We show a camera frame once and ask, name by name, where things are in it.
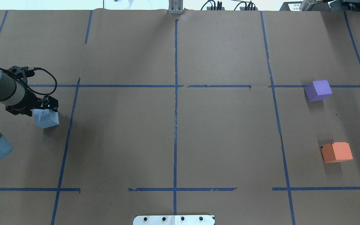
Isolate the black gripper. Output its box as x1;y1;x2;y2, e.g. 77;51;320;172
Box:
6;91;59;117

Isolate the light blue foam block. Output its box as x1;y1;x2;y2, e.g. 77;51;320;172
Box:
33;109;59;129

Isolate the purple foam block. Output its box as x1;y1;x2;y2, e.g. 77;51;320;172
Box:
304;80;333;102

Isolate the orange foam block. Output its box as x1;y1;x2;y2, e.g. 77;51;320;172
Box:
321;142;354;163

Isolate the metal cup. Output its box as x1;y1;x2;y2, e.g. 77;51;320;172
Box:
299;0;317;11

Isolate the black camera cable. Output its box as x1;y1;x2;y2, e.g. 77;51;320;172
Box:
0;67;58;100

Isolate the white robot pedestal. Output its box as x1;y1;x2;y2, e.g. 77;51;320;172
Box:
133;215;216;225

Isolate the aluminium frame post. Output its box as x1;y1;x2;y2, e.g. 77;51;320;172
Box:
168;0;184;15

